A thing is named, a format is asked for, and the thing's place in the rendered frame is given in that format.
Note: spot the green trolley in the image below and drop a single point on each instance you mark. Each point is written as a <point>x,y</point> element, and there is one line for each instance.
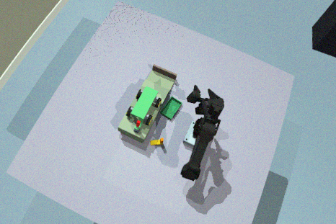
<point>145,99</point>

